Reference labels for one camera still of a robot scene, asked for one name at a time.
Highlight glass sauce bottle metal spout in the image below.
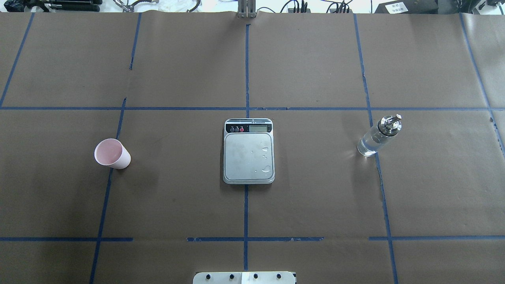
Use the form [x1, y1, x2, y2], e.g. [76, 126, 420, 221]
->
[357, 114, 402, 157]

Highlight pink plastic cup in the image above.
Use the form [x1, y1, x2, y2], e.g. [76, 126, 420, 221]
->
[94, 138, 131, 170]

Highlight silver digital kitchen scale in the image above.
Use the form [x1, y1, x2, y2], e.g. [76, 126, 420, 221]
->
[223, 118, 275, 185]

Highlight aluminium frame post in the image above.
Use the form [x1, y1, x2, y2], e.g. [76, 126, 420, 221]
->
[237, 0, 257, 19]

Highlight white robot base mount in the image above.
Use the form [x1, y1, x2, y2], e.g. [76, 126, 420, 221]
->
[193, 271, 297, 284]

